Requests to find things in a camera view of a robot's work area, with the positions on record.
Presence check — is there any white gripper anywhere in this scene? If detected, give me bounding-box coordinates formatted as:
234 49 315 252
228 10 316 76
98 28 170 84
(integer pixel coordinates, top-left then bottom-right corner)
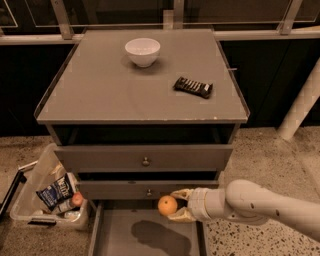
167 188 211 223

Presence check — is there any orange fruit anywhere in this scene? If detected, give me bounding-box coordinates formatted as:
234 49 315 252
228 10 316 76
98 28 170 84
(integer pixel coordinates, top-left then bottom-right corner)
158 195 178 216

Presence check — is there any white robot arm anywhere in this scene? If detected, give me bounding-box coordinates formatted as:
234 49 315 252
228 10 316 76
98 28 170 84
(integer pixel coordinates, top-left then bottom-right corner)
167 180 320 242

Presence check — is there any grey middle drawer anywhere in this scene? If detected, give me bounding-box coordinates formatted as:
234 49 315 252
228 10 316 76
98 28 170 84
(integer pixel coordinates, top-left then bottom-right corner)
78 180 218 200

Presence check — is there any grey drawer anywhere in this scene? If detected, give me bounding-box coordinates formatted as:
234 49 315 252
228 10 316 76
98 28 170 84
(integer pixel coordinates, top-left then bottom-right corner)
54 144 233 173
78 180 218 200
88 200 209 256

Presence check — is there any grey top drawer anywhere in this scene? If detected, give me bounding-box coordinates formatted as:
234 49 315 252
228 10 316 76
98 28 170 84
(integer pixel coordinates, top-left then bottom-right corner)
54 144 233 173

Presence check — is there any grey bottom drawer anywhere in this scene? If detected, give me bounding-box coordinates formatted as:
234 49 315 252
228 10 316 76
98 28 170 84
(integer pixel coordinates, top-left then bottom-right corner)
88 200 209 256

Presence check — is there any grey drawer cabinet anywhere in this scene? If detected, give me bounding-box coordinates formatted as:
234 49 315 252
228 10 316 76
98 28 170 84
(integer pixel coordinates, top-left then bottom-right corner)
33 28 251 208

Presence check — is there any red apple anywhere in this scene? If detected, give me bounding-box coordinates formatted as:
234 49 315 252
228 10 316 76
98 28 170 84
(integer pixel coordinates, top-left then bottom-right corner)
71 192 84 207

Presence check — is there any black candy bar wrapper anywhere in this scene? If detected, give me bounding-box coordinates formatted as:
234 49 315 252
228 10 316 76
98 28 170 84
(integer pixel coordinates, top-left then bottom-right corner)
173 77 213 99

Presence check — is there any blue chip bag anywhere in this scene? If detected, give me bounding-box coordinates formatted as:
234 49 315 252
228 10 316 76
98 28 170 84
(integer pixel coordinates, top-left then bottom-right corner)
36 173 75 211

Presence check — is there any clear plastic storage bin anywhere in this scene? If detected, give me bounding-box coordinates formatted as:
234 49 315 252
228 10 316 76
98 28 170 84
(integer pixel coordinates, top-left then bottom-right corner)
10 143 88 230

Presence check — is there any white ceramic bowl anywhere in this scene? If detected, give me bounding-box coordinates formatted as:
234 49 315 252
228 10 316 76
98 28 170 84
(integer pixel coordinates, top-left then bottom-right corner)
125 38 161 67

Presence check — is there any white pole leg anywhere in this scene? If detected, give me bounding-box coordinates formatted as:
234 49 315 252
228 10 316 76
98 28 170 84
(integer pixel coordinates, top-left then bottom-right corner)
277 58 320 140

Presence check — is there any metal railing frame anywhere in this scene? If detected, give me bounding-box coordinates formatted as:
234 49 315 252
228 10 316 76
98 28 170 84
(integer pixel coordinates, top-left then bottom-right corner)
0 0 320 45

